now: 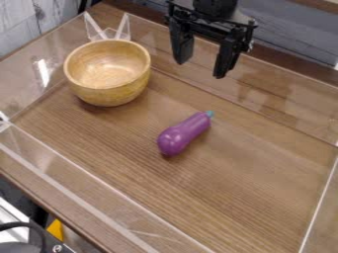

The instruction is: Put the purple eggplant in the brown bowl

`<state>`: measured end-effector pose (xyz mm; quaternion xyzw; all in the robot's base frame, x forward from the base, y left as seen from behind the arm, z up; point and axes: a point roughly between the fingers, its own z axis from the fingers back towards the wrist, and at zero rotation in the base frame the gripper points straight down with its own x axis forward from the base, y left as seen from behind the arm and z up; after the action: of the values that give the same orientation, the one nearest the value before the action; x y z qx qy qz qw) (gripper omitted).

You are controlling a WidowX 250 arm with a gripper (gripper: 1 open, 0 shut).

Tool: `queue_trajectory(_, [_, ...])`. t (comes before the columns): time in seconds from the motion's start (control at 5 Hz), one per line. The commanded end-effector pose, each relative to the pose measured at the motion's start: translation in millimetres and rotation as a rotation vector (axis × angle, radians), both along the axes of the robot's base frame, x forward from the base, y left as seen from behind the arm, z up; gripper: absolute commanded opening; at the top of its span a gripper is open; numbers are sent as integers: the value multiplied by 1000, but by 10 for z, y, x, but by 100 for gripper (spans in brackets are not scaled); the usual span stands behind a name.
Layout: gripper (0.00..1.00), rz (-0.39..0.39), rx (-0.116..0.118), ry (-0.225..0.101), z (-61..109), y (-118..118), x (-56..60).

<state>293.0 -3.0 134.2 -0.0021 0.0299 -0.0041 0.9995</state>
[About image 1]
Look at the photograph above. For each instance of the black device with yellow label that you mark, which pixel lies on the black device with yellow label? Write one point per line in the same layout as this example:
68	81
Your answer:
48	244

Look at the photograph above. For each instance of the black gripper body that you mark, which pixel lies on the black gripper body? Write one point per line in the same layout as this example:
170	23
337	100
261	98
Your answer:
215	19

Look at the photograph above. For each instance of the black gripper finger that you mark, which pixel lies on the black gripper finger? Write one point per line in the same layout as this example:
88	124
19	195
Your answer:
182	41
227	57

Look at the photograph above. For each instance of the light wooden bowl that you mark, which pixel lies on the light wooden bowl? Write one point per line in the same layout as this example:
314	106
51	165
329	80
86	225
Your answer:
108	72

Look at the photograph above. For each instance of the clear acrylic tray wall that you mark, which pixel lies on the clear acrylic tray wall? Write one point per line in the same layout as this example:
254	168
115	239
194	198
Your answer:
250	189

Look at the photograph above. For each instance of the purple toy eggplant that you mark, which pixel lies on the purple toy eggplant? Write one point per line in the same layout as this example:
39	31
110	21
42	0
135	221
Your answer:
176	137

